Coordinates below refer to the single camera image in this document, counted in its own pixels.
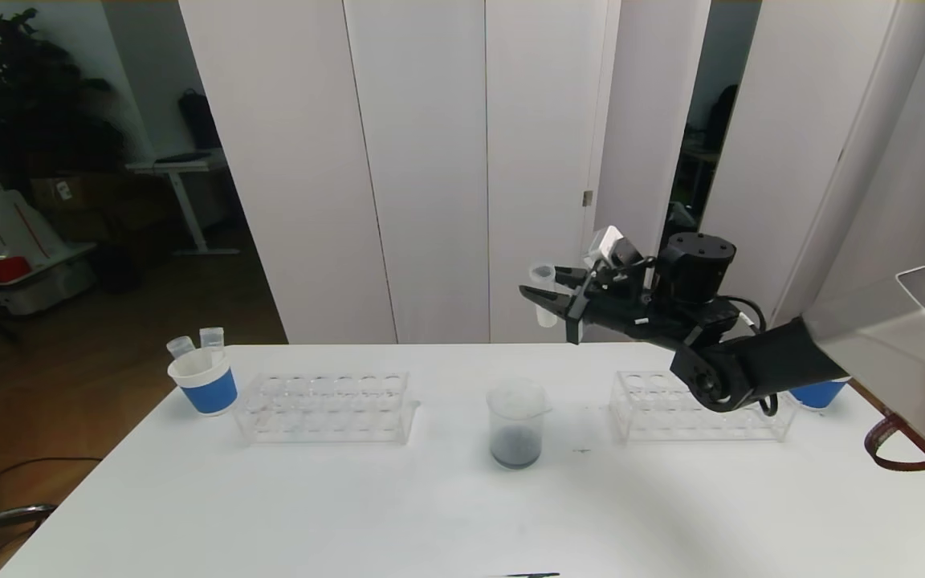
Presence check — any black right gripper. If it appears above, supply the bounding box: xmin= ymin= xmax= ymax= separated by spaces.
xmin=518 ymin=265 xmax=651 ymax=345

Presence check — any clear acrylic test tube rack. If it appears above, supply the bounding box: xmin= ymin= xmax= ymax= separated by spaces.
xmin=610 ymin=369 xmax=799 ymax=442
xmin=235 ymin=371 xmax=420 ymax=444

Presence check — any clear glass beaker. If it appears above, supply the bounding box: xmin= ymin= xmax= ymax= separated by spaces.
xmin=487 ymin=380 xmax=552 ymax=470

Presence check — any white angled partition panel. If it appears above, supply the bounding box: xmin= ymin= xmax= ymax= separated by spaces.
xmin=581 ymin=0 xmax=711 ymax=344

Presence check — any white folding partition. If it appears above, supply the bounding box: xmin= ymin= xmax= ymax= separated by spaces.
xmin=667 ymin=0 xmax=925 ymax=342
xmin=180 ymin=0 xmax=620 ymax=346

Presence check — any blue white paper cup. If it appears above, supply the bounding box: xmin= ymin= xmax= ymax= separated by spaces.
xmin=167 ymin=348 xmax=238 ymax=417
xmin=789 ymin=379 xmax=849 ymax=410

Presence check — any black bag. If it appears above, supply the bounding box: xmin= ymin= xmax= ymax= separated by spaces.
xmin=180 ymin=92 xmax=224 ymax=155

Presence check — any white background desk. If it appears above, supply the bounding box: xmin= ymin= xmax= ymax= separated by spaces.
xmin=127 ymin=153 xmax=240 ymax=259

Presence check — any cardboard box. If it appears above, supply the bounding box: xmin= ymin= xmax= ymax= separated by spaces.
xmin=32 ymin=178 xmax=110 ymax=216

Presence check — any white machine base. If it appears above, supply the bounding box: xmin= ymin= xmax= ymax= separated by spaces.
xmin=0 ymin=193 xmax=100 ymax=318

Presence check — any dark potted plant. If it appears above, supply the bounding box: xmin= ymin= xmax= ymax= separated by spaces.
xmin=0 ymin=0 xmax=130 ymax=193

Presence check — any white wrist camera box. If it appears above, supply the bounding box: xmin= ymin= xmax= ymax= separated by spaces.
xmin=589 ymin=226 xmax=644 ymax=270

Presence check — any black camera cable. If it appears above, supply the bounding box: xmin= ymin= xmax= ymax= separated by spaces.
xmin=723 ymin=295 xmax=780 ymax=418

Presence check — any brown metal frame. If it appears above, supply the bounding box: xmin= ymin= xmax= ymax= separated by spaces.
xmin=848 ymin=377 xmax=925 ymax=490

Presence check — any black floor cable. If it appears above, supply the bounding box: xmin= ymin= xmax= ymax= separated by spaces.
xmin=0 ymin=458 xmax=104 ymax=515

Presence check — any metal chair frame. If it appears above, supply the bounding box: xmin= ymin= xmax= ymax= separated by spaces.
xmin=0 ymin=504 xmax=58 ymax=540

